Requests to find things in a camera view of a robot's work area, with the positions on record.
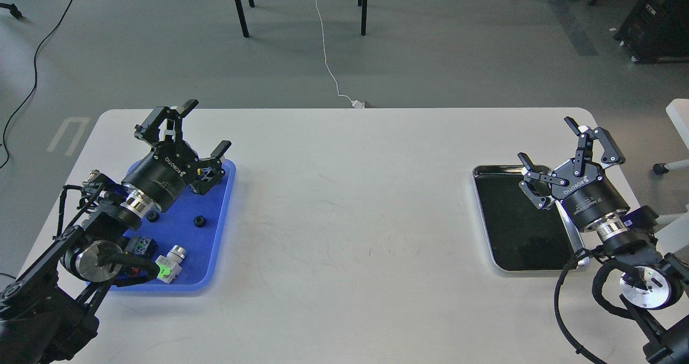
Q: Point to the green push button switch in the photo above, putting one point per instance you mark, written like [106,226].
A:
[210,175]

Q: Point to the black equipment case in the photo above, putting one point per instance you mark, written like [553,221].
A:
[656,31]

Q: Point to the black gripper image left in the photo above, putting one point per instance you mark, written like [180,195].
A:
[163,174]

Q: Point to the silver metal tray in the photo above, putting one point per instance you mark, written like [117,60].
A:
[521,238]

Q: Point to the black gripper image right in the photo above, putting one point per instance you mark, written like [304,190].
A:
[579,184]

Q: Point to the green white push button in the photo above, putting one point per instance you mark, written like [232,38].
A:
[170,265]

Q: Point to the red emergency stop button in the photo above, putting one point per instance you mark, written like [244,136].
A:
[138,246]

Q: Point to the blue plastic tray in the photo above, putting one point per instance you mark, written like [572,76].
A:
[202,244]

